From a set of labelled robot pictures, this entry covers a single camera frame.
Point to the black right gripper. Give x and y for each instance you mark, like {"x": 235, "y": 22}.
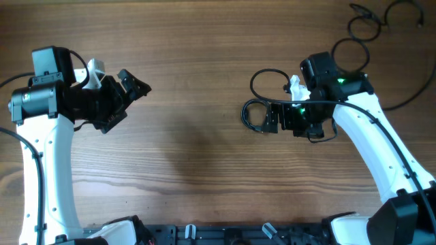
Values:
{"x": 276, "y": 116}

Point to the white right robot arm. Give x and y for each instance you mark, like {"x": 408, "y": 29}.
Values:
{"x": 406, "y": 189}

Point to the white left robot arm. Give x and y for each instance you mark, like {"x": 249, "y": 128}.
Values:
{"x": 57, "y": 101}

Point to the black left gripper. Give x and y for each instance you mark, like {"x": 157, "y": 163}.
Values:
{"x": 120, "y": 101}

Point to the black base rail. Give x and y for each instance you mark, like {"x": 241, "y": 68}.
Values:
{"x": 235, "y": 234}

